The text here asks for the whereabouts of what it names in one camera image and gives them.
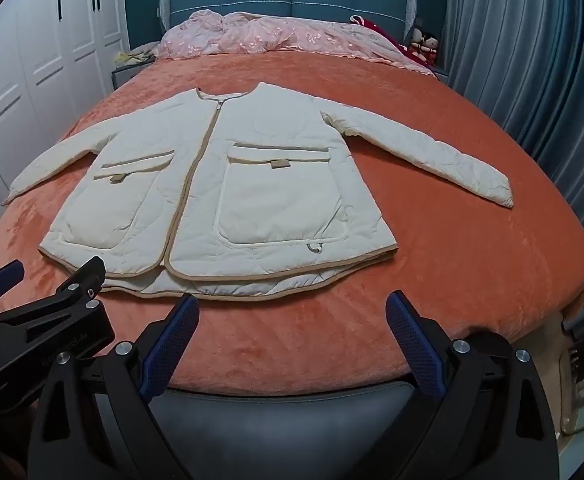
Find white wardrobe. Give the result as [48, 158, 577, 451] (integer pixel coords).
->
[0, 0, 132, 256]

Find cream quilted jacket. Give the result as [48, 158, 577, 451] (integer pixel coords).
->
[2, 82, 515, 303]

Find blue-grey curtain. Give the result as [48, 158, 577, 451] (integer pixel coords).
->
[442, 0, 584, 341]

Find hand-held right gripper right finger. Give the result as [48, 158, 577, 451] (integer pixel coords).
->
[386, 290, 560, 480]

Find orange plush blanket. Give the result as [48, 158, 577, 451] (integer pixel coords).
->
[0, 52, 584, 396]

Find pink floral quilt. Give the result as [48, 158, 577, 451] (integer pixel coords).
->
[152, 9, 437, 78]

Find plush doll pair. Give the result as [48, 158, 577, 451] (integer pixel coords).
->
[404, 27, 441, 63]

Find red cloth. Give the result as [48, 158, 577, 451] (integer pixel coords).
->
[351, 15, 409, 55]

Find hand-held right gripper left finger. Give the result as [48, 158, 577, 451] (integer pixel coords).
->
[26, 294, 203, 480]

